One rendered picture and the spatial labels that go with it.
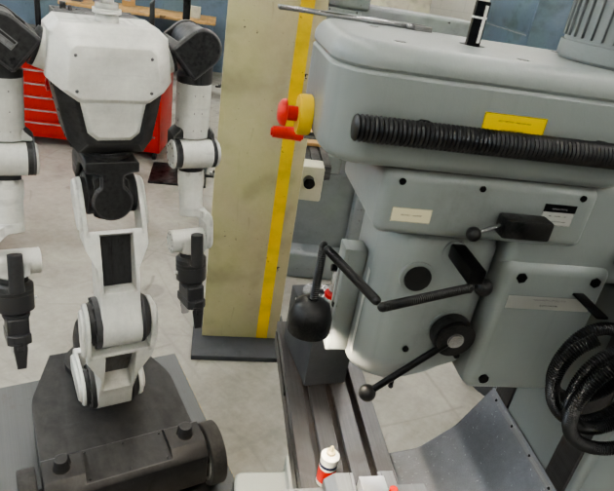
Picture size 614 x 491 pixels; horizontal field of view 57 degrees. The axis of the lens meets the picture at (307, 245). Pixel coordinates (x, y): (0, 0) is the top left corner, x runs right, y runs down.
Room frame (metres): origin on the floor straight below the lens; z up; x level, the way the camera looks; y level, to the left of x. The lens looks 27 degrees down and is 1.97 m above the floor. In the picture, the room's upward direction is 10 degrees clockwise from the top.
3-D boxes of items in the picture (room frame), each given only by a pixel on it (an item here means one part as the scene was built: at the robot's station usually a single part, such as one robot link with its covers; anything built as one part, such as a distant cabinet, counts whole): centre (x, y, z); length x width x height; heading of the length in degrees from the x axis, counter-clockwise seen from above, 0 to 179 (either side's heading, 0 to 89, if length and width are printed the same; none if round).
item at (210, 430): (1.30, 0.20, 0.50); 0.20 x 0.05 x 0.20; 33
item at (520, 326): (0.91, -0.38, 1.47); 0.24 x 0.19 x 0.26; 12
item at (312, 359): (1.30, -0.07, 1.04); 0.22 x 0.12 x 0.20; 21
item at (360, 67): (0.88, -0.20, 1.81); 0.47 x 0.26 x 0.16; 102
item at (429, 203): (0.88, -0.23, 1.68); 0.34 x 0.24 x 0.10; 102
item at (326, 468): (0.88, -0.13, 1.00); 0.04 x 0.04 x 0.11
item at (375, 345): (0.88, -0.19, 1.47); 0.21 x 0.19 x 0.32; 12
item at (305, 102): (0.83, 0.04, 1.76); 0.06 x 0.02 x 0.06; 12
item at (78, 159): (1.40, 0.58, 1.37); 0.28 x 0.13 x 0.18; 33
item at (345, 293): (0.85, -0.08, 1.45); 0.04 x 0.04 x 0.21; 12
